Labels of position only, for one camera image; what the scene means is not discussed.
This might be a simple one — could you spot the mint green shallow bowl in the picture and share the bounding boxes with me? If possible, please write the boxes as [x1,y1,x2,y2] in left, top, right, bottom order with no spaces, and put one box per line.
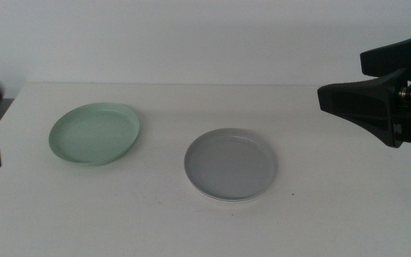
[48,102,141,167]

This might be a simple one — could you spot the grey shallow bowl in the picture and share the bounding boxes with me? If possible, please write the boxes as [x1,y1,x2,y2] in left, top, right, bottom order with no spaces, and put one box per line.
[183,127,278,201]

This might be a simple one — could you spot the white shallow bowl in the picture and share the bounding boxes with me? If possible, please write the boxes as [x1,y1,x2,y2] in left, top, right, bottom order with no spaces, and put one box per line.
[187,178,274,203]

